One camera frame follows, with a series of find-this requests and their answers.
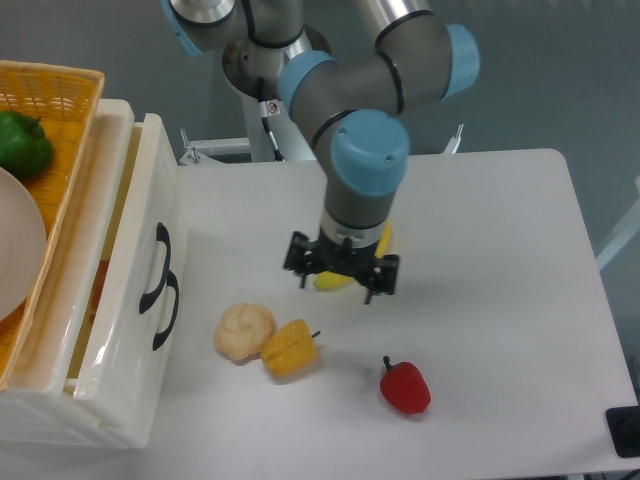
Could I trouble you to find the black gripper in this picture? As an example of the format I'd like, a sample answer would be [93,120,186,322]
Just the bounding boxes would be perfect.
[283,230,400,305]

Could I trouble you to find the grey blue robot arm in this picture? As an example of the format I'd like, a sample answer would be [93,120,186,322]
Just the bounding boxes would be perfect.
[162,1,480,296]

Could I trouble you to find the white plastic drawer cabinet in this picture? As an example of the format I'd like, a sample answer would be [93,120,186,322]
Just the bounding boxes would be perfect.
[0,98,169,449]

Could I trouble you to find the yellow banana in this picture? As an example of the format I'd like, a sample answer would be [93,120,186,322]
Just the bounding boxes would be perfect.
[313,221,392,292]

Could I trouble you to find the yellow bell pepper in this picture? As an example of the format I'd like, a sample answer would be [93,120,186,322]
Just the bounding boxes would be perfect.
[260,319,319,378]

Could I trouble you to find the pale bread roll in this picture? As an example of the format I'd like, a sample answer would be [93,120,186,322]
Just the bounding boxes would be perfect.
[213,303,276,362]

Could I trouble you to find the red bell pepper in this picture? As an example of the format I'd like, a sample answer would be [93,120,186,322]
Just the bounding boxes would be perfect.
[379,355,432,415]

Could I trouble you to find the orange croissant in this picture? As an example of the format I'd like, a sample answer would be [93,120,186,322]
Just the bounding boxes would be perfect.
[88,259,110,324]

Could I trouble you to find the beige plate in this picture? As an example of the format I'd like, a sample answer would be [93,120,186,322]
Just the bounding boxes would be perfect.
[1,169,46,320]

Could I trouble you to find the black device at table edge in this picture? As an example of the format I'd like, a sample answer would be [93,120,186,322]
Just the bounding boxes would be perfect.
[605,406,640,458]

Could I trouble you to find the orange woven basket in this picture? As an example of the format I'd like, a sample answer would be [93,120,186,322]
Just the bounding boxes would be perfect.
[1,60,105,390]

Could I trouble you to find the green bell pepper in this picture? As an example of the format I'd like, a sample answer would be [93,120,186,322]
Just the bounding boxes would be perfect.
[1,110,54,180]

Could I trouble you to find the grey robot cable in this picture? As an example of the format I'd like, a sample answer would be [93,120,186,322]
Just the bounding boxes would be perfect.
[256,77,286,162]

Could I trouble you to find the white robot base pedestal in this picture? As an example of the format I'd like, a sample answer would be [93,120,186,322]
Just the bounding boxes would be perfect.
[222,25,331,162]

